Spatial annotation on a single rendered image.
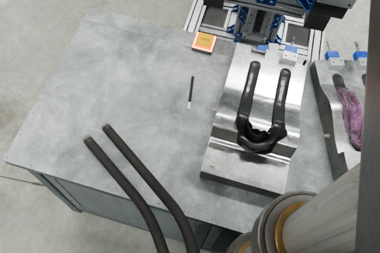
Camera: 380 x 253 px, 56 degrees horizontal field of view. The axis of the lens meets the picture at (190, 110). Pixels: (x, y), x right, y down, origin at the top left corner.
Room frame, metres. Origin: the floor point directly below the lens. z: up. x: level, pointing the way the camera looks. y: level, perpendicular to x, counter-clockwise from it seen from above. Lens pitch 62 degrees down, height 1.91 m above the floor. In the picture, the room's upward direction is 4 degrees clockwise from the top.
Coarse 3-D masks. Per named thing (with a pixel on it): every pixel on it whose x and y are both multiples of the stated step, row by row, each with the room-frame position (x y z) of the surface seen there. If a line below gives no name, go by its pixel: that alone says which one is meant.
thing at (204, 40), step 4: (200, 32) 0.92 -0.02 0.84; (200, 36) 0.90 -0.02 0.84; (204, 36) 0.91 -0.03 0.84; (208, 36) 0.91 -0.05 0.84; (212, 36) 0.91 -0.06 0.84; (196, 40) 0.88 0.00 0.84; (200, 40) 0.89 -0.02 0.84; (204, 40) 0.89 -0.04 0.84; (208, 40) 0.89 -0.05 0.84; (212, 40) 0.89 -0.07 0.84; (196, 44) 0.87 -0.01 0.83; (200, 44) 0.87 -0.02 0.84; (204, 44) 0.87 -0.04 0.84; (208, 44) 0.87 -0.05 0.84; (204, 48) 0.86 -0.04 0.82; (208, 48) 0.86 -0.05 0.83
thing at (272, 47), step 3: (258, 45) 0.88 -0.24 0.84; (261, 45) 0.88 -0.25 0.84; (264, 45) 0.88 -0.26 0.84; (270, 45) 0.87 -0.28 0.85; (273, 45) 0.87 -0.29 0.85; (276, 45) 0.87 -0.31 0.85; (258, 48) 0.86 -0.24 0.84; (261, 48) 0.87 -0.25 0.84; (264, 48) 0.87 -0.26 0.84; (267, 48) 0.87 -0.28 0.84; (270, 48) 0.86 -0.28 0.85; (273, 48) 0.86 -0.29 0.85; (276, 48) 0.86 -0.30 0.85; (276, 51) 0.84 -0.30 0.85
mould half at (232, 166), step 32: (224, 96) 0.61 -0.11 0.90; (256, 96) 0.63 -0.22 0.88; (288, 96) 0.64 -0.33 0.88; (224, 128) 0.47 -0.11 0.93; (256, 128) 0.48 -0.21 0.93; (288, 128) 0.49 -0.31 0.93; (224, 160) 0.40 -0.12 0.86; (256, 160) 0.41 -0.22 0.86; (288, 160) 0.41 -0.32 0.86; (256, 192) 0.32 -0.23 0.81
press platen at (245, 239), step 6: (246, 234) 0.11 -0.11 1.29; (234, 240) 0.10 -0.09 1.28; (240, 240) 0.10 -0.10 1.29; (246, 240) 0.10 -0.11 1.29; (234, 246) 0.09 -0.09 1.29; (240, 246) 0.09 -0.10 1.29; (246, 246) 0.09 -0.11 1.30; (228, 252) 0.08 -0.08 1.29; (234, 252) 0.08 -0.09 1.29; (240, 252) 0.08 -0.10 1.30
